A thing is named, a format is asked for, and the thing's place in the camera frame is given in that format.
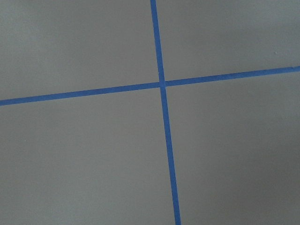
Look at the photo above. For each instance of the blue tape strip lengthwise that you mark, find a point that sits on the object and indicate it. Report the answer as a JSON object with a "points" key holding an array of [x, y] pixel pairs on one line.
{"points": [[168, 136]]}

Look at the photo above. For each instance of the blue tape strip crosswise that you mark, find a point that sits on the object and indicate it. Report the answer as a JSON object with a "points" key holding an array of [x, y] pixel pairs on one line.
{"points": [[145, 86]]}

